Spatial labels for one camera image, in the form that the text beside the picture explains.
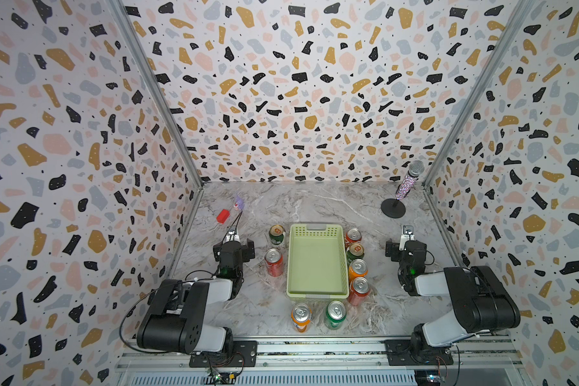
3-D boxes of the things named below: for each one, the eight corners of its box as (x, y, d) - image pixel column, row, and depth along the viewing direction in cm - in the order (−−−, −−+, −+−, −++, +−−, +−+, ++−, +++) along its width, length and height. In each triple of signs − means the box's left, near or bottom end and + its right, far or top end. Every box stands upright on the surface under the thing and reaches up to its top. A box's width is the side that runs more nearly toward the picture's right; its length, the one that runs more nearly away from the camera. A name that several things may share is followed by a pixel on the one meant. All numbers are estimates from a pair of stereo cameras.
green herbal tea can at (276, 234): (271, 251, 99) (268, 236, 90) (272, 239, 103) (269, 224, 94) (284, 251, 99) (283, 236, 91) (285, 239, 103) (283, 224, 94)
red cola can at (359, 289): (346, 306, 86) (352, 293, 77) (345, 290, 89) (350, 276, 80) (363, 306, 86) (371, 293, 77) (361, 290, 90) (368, 277, 80)
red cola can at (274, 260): (267, 277, 92) (264, 263, 83) (269, 262, 96) (265, 248, 87) (283, 277, 92) (281, 263, 83) (283, 262, 96) (282, 248, 87)
